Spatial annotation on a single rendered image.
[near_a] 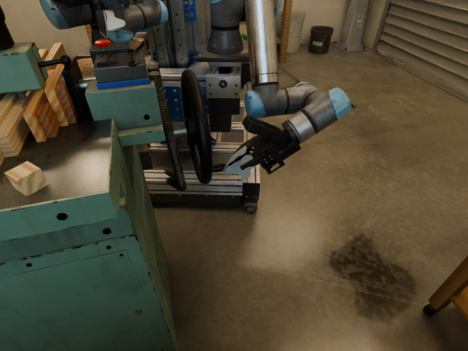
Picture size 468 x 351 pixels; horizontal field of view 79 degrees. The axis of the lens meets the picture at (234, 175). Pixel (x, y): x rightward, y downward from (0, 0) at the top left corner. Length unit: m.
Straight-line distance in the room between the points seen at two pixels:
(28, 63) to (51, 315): 0.57
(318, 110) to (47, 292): 0.75
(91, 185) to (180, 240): 1.07
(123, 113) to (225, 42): 0.71
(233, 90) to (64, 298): 0.88
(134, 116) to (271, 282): 0.98
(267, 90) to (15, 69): 0.54
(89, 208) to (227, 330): 0.91
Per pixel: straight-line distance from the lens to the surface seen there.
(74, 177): 0.52
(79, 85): 0.70
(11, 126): 0.63
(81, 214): 0.50
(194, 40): 1.48
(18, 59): 0.67
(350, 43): 4.45
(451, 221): 1.97
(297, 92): 0.83
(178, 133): 0.73
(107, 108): 0.65
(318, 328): 1.33
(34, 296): 0.81
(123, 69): 0.63
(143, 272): 0.76
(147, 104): 0.64
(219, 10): 1.25
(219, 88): 1.19
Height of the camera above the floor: 1.19
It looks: 40 degrees down
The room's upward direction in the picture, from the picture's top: straight up
